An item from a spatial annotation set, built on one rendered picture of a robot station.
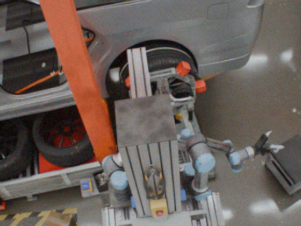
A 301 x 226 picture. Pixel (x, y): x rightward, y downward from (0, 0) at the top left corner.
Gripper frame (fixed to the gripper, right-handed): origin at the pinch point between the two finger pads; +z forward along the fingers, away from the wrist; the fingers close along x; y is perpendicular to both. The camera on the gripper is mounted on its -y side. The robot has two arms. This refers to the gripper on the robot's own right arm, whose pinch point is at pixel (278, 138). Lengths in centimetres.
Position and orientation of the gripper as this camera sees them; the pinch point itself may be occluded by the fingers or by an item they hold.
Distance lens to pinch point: 264.4
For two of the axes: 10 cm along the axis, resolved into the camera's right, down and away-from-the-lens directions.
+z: 9.3, -3.3, 1.6
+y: 1.2, 6.9, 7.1
